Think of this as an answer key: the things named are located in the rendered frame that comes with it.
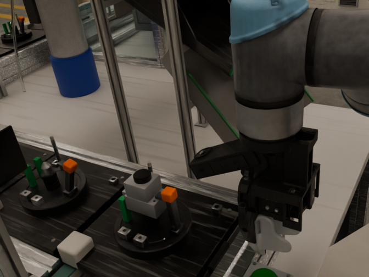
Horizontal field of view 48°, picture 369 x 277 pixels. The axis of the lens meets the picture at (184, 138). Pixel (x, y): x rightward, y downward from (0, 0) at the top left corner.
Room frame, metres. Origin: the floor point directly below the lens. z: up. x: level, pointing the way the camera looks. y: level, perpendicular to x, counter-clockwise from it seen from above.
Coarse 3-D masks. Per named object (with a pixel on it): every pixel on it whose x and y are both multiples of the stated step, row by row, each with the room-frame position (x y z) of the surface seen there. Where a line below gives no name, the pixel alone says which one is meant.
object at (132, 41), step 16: (80, 0) 1.83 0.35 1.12; (112, 16) 1.74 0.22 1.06; (128, 16) 1.69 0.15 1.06; (144, 16) 1.64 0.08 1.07; (96, 32) 1.80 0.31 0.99; (112, 32) 1.75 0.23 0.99; (128, 32) 1.70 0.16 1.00; (144, 32) 1.65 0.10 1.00; (96, 48) 1.82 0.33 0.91; (128, 48) 1.71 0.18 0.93; (144, 48) 1.66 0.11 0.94
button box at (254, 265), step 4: (252, 264) 0.46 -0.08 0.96; (256, 264) 0.46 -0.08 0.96; (260, 264) 0.46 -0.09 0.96; (264, 264) 0.46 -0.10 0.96; (248, 268) 0.45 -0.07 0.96; (252, 268) 0.45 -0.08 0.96; (256, 268) 0.45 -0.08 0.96; (268, 268) 0.45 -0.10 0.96; (272, 268) 0.45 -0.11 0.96; (248, 272) 0.44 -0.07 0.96; (252, 272) 0.44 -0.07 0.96; (276, 272) 0.44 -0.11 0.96; (280, 272) 0.44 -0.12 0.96; (284, 272) 0.44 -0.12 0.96; (244, 276) 0.44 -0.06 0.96; (248, 276) 0.44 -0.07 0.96; (280, 276) 0.43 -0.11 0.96; (284, 276) 0.43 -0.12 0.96; (288, 276) 0.42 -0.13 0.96; (292, 276) 0.43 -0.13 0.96
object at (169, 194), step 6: (162, 192) 0.53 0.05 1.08; (168, 192) 0.52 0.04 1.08; (174, 192) 0.53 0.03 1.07; (156, 198) 0.54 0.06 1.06; (162, 198) 0.53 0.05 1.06; (168, 198) 0.52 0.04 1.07; (174, 198) 0.52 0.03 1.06; (168, 204) 0.52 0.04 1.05; (174, 204) 0.53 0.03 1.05; (168, 210) 0.53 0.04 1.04; (174, 210) 0.52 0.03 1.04; (174, 216) 0.52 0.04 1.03; (174, 222) 0.52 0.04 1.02; (180, 222) 0.53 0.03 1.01; (174, 228) 0.52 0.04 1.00
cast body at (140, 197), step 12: (132, 180) 0.56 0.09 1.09; (144, 180) 0.55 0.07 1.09; (156, 180) 0.56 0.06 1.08; (132, 192) 0.55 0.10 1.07; (144, 192) 0.53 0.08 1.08; (156, 192) 0.55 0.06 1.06; (132, 204) 0.55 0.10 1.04; (144, 204) 0.53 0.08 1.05; (156, 204) 0.53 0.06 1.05; (156, 216) 0.52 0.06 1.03
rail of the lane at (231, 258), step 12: (240, 240) 0.51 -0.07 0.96; (228, 252) 0.49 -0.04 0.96; (240, 252) 0.49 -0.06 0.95; (252, 252) 0.48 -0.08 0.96; (276, 252) 0.55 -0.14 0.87; (216, 264) 0.47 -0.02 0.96; (228, 264) 0.47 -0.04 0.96; (240, 264) 0.46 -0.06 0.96; (216, 276) 0.45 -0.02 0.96; (228, 276) 0.45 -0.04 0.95; (240, 276) 0.44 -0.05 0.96
